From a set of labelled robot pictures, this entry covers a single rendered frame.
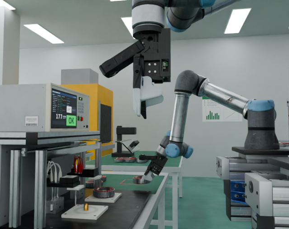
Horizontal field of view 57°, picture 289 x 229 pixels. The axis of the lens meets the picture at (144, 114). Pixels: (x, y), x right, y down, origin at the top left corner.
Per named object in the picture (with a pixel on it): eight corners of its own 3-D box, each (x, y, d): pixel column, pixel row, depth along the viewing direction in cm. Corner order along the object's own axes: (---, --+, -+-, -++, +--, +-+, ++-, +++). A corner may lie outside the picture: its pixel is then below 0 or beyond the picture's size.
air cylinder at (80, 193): (85, 195, 142) (85, 185, 143) (79, 199, 135) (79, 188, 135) (75, 195, 143) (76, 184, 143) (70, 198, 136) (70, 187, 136)
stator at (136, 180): (152, 181, 166) (152, 174, 167) (149, 184, 155) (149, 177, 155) (134, 181, 168) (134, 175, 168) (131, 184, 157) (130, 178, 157)
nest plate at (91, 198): (121, 195, 143) (121, 192, 143) (114, 202, 128) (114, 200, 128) (95, 194, 145) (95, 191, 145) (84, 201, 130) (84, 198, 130)
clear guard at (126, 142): (140, 149, 155) (140, 139, 155) (132, 153, 131) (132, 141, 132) (88, 149, 161) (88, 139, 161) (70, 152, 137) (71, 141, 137)
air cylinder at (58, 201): (64, 208, 118) (64, 196, 119) (55, 214, 111) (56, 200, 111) (53, 208, 119) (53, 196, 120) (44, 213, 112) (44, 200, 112)
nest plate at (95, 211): (108, 208, 119) (108, 205, 119) (96, 219, 104) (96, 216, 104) (76, 206, 121) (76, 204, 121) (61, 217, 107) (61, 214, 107)
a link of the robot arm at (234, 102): (267, 131, 128) (174, 86, 152) (269, 130, 141) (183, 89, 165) (280, 108, 126) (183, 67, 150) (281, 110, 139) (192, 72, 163)
